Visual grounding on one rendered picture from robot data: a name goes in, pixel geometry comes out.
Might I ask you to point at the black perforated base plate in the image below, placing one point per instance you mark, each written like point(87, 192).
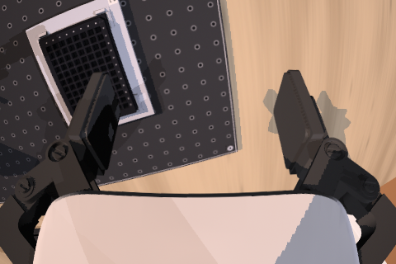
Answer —
point(181, 50)

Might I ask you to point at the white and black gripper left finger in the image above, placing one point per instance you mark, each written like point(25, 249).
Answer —
point(71, 164)

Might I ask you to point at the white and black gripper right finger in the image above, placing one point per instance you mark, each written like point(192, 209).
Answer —
point(307, 148)

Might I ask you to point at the black grid plate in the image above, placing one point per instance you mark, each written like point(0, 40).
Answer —
point(86, 60)

